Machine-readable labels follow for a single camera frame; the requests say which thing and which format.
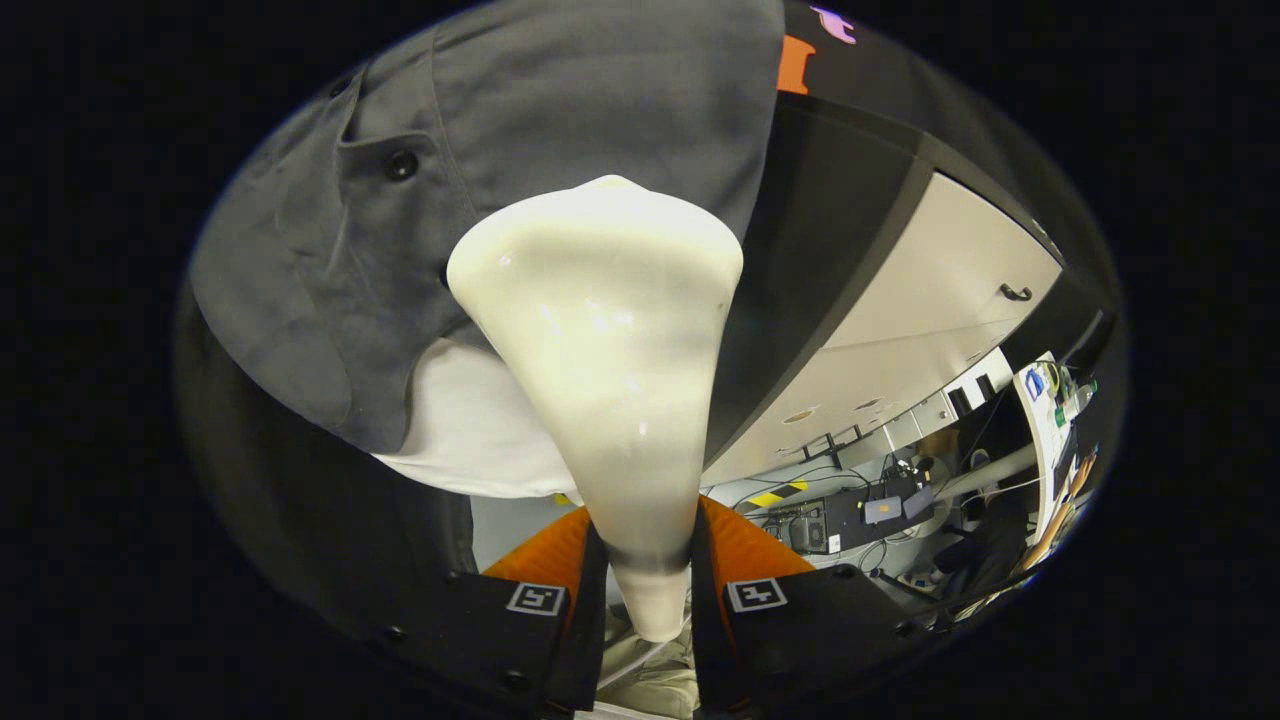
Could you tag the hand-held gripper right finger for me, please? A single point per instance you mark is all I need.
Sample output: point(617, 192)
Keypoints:
point(800, 640)

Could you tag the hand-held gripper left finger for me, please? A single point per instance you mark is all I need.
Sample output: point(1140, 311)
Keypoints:
point(480, 640)

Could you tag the white garment steamer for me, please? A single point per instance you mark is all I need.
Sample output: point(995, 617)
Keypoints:
point(610, 350)

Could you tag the grey button-up shirt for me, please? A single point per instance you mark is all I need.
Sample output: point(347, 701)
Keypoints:
point(550, 100)

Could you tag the black electronics box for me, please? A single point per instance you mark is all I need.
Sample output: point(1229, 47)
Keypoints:
point(850, 520)

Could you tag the person's beige trousers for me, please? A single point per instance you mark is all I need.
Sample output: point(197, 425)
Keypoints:
point(655, 685)

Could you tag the white mannequin torso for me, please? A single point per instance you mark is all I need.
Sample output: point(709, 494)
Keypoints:
point(470, 430)

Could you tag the white side desk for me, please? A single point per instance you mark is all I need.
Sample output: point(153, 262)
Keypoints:
point(1040, 440)

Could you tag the grey cabinet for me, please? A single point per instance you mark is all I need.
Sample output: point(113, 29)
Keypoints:
point(930, 290)

